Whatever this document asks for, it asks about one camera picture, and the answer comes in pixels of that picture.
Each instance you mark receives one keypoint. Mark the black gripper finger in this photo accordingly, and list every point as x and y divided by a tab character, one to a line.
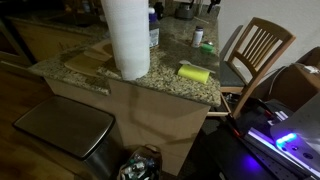
212	4

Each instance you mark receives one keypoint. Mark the white spray can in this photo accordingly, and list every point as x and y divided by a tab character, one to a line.
197	37

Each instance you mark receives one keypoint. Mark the white paper towel roll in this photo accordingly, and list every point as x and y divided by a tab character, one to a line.
128	23

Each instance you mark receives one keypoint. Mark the stainless steel trash can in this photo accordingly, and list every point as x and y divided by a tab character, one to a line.
80	138

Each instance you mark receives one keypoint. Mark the wooden chair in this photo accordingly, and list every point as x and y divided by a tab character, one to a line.
258	48

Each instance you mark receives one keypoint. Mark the white plastic spoon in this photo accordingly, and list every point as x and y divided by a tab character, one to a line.
186	62

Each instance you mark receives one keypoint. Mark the yellow sponge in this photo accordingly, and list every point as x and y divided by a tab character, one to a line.
193	73

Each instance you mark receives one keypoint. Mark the cardboard box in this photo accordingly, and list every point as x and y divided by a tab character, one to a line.
294	86

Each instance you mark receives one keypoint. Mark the wooden cutting board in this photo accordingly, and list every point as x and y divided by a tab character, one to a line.
90	60

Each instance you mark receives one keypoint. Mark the bag of recyclables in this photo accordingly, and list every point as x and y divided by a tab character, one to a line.
145	163

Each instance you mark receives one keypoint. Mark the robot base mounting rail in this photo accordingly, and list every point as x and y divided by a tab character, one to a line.
290	136

